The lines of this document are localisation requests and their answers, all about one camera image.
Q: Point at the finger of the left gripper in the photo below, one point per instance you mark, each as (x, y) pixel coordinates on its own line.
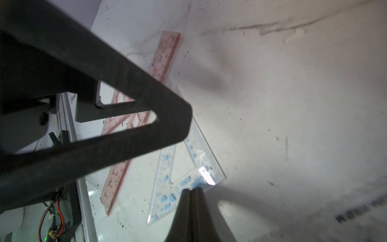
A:
(45, 53)

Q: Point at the clear blue triangle ruler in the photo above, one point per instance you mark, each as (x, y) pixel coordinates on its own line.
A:
(185, 165)

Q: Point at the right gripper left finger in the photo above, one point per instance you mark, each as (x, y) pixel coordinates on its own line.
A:
(181, 228)

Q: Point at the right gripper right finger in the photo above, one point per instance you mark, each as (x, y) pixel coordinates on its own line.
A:
(209, 224)

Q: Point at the pink triangle ruler left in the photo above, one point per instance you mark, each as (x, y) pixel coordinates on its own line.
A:
(110, 124)

